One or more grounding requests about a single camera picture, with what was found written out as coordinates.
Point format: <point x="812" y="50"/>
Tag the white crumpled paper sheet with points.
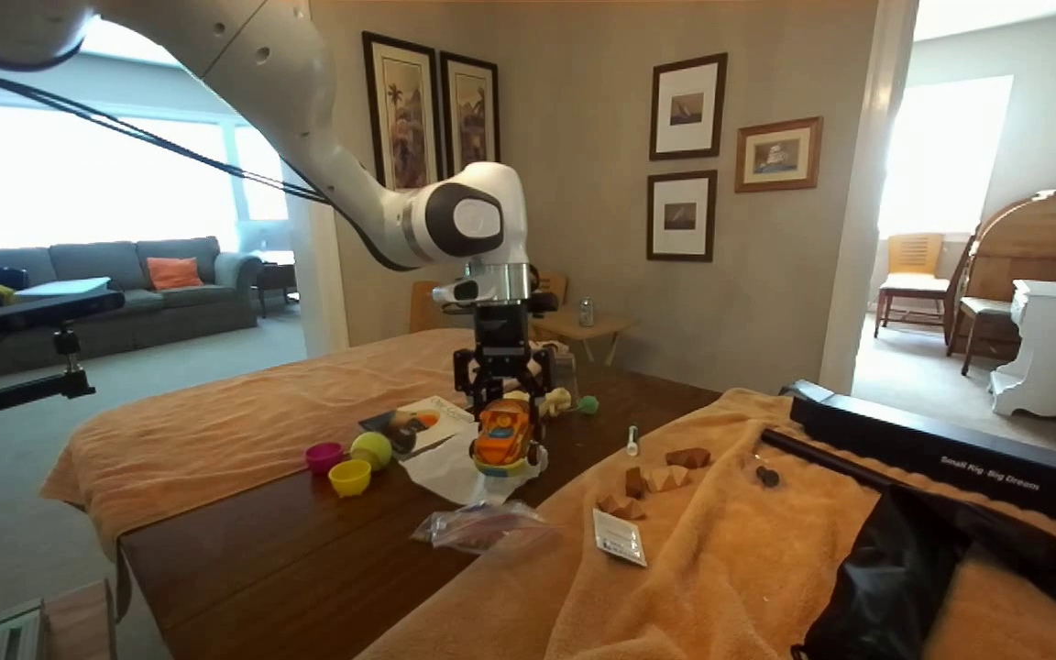
<point x="467" y="470"/>

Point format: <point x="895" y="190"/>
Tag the wooden armchair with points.
<point x="911" y="278"/>

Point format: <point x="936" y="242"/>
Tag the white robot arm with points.
<point x="295" y="110"/>

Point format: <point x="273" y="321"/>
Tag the long black bag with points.
<point x="954" y="487"/>

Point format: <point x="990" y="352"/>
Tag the black framed matted picture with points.
<point x="688" y="107"/>
<point x="680" y="214"/>

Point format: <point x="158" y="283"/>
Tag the cream rabbit toy figure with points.
<point x="556" y="402"/>

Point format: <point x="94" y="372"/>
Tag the small brown wooden block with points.
<point x="637" y="480"/>

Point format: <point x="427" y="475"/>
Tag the green white marker pen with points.
<point x="633" y="442"/>

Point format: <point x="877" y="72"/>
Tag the tan towel under book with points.
<point x="221" y="427"/>

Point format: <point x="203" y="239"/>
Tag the clear plastic bag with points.
<point x="474" y="526"/>

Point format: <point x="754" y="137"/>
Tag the green plastic cup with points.
<point x="371" y="449"/>

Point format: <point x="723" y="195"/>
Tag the curved back wooden chair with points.
<point x="1016" y="277"/>

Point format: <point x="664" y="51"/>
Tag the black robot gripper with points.
<point x="500" y="342"/>

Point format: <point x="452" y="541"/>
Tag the tan towel with wooden blocks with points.
<point x="723" y="562"/>

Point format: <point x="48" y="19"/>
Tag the brown triangular wooden block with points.
<point x="688" y="460"/>

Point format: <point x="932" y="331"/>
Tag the tall black framed picture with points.
<point x="470" y="110"/>
<point x="402" y="110"/>

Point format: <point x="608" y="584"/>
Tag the tan wooden block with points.
<point x="617" y="502"/>

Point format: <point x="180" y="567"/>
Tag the white paper tag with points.
<point x="617" y="535"/>

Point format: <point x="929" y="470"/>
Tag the grey sofa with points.
<point x="99" y="298"/>

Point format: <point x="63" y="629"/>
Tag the orange cushion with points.
<point x="174" y="273"/>

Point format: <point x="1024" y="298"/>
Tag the dark brown wooden piece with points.
<point x="767" y="475"/>

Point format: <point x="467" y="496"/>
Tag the pale wooden block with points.
<point x="669" y="479"/>

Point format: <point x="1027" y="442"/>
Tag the small green ball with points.
<point x="588" y="403"/>

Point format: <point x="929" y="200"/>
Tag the orange tiger car toy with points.
<point x="504" y="436"/>

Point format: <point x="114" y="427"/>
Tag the clear plastic cup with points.
<point x="558" y="365"/>

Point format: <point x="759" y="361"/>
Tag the yellow plastic cup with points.
<point x="350" y="479"/>

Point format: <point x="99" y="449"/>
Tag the wood framed landscape picture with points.
<point x="780" y="155"/>

